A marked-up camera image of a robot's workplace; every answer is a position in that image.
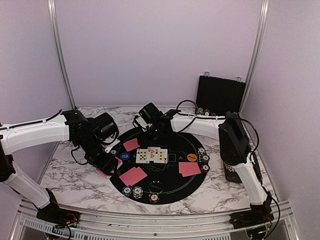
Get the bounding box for aluminium front rail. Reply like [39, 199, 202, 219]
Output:
[9, 199, 299, 240]

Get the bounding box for red playing card deck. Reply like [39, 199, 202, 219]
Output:
[95, 159, 123, 179]

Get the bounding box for right aluminium frame post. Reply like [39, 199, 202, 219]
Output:
[240, 0, 270, 113]

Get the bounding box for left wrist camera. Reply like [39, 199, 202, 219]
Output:
[93, 112, 119, 141]

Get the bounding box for left aluminium frame post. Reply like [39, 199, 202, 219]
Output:
[47, 0, 77, 109]

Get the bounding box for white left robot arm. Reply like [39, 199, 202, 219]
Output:
[0, 110, 119, 223]

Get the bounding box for blue small blind button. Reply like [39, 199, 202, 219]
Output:
[119, 152, 131, 161]

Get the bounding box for black floral rectangular tray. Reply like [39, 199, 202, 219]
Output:
[223, 162, 242, 184]

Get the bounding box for dealt red card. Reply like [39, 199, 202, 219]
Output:
[123, 138, 140, 152]
[119, 172, 132, 187]
[178, 162, 202, 177]
[127, 167, 148, 186]

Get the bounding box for clear round dealer button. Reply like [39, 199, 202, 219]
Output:
[148, 181, 164, 193]

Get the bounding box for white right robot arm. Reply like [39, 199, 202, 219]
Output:
[134, 103, 275, 224]

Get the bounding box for black poker chip case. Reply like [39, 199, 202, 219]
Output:
[195, 75, 246, 116]

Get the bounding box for green chips in case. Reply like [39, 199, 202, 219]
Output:
[225, 111, 239, 118]

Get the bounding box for orange big blind button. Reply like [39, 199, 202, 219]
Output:
[186, 153, 198, 162]

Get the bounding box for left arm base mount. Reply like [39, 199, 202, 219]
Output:
[35, 202, 80, 226]

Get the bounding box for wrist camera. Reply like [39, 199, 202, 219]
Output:
[133, 102, 163, 132]
[93, 112, 119, 141]

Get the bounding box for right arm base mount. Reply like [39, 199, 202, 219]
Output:
[229, 205, 275, 229]

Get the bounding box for aluminium frame post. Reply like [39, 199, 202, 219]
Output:
[47, 0, 77, 109]
[240, 0, 270, 113]

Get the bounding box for round black poker mat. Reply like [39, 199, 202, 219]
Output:
[110, 128, 207, 205]

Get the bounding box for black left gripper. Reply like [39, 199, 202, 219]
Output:
[77, 134, 119, 176]

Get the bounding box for red pip face-up card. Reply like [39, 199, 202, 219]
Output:
[147, 147, 159, 162]

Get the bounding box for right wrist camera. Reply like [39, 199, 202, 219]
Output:
[133, 102, 163, 132]

